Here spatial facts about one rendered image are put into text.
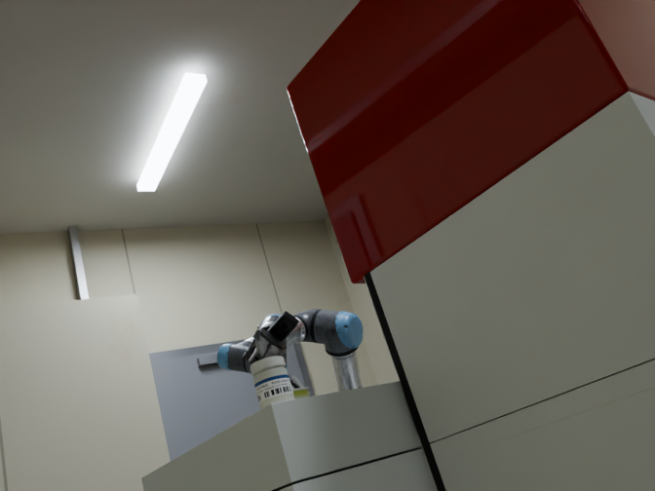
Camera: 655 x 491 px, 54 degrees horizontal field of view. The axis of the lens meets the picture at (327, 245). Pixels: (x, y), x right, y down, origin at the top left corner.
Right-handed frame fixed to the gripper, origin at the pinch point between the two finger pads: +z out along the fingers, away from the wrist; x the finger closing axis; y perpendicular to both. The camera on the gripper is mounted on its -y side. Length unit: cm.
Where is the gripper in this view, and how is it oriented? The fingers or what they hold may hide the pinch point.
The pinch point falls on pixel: (266, 353)
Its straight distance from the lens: 155.8
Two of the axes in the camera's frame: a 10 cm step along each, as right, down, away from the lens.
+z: -0.1, 1.1, -9.9
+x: -8.1, -5.8, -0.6
